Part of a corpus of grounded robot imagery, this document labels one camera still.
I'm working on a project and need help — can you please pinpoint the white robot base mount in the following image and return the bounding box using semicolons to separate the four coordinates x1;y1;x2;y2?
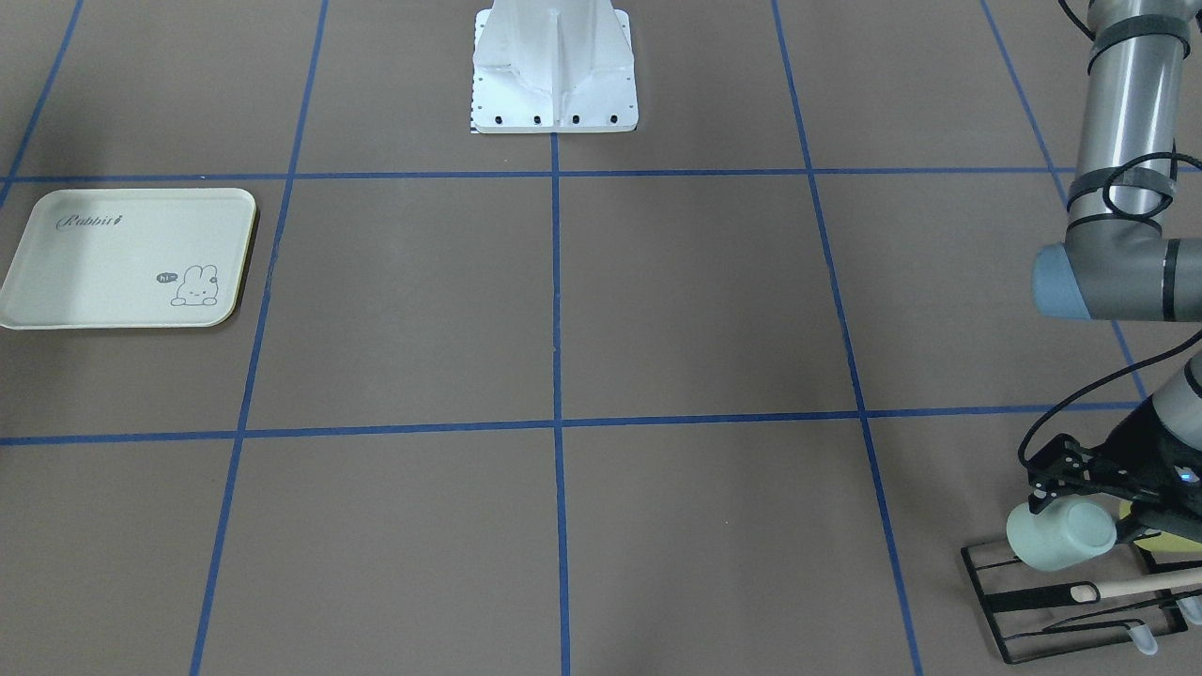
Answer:
470;1;639;134

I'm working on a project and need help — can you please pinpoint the pale green plastic cup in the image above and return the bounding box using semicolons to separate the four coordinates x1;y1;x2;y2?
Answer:
1006;496;1117;573

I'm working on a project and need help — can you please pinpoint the yellow plastic cup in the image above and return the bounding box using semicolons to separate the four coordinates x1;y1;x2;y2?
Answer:
1117;500;1201;555

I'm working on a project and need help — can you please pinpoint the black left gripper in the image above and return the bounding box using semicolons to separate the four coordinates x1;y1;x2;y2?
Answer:
1027;399;1200;527

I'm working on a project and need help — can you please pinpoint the black wire cup rack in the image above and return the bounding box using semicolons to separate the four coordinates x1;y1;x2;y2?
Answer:
959;540;1200;665

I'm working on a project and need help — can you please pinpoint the wooden rack handle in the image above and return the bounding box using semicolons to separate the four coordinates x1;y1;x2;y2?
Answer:
1069;568;1201;604

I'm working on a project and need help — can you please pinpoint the white rabbit print tray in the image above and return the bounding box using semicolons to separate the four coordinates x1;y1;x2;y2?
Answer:
1;188;257;330

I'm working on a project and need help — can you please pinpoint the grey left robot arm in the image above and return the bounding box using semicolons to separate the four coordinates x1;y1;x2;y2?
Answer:
1017;1;1201;542

